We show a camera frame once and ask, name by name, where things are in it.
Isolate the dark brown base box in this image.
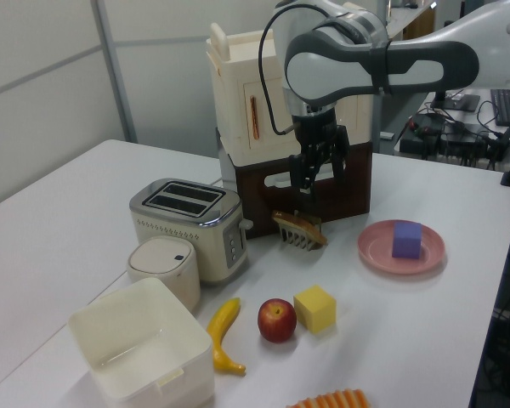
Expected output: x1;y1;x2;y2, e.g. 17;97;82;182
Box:
233;139;373;240

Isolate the yellow cube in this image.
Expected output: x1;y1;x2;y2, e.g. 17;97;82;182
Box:
292;284;338;335

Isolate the black electronics box with cables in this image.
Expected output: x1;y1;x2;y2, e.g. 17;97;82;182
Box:
398;110;510;171

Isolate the grey metal partition post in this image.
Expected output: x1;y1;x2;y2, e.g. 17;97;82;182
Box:
94;0;138;144

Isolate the small cream lidded container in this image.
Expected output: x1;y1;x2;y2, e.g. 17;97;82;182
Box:
126;236;202;312

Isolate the yellow banana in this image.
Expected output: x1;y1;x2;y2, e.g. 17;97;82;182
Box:
206;297;247;377

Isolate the open cream plastic box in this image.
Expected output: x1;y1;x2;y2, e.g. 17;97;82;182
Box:
67;277;216;405

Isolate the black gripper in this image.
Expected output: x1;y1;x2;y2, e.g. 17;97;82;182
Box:
288;110;351;196

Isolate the purple cube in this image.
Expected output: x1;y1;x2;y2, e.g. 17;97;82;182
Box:
391;219;423;260

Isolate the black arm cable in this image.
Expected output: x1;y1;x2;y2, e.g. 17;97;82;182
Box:
258;15;299;136

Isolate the orange striped bread roll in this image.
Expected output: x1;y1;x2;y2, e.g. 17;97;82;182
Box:
286;388;373;408

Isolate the brown bread slice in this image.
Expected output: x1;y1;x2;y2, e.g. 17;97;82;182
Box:
271;209;329;247

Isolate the pink plate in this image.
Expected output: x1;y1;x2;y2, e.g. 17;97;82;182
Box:
356;219;447;275

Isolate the black monitor stand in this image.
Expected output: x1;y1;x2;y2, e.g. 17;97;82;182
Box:
428;88;482;113

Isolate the metal toast rack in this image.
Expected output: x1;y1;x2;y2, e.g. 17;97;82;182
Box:
277;209;323;253

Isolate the red apple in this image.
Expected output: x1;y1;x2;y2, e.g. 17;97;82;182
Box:
257;297;298;344

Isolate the cream and chrome toaster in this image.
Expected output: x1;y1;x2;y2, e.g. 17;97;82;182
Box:
128;178;254;286

